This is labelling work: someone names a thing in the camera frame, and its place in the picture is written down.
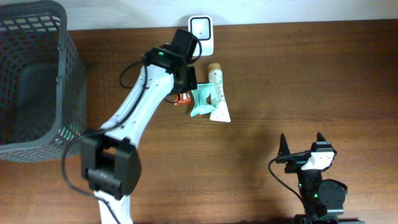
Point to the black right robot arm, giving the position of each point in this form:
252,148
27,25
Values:
322,199

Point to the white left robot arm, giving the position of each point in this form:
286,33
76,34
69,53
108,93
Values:
109,158

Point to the grey plastic mesh basket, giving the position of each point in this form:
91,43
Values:
43,83

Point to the white barcode scanner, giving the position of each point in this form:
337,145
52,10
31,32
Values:
202,27

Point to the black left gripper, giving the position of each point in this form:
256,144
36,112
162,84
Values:
193,82

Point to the white cream tube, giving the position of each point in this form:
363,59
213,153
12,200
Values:
217,96

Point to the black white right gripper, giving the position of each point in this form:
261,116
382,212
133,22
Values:
297,158

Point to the orange chocolate bar wrapper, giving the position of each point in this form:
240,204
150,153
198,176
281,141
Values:
182,99

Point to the teal snack packet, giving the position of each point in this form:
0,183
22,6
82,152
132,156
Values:
200,96

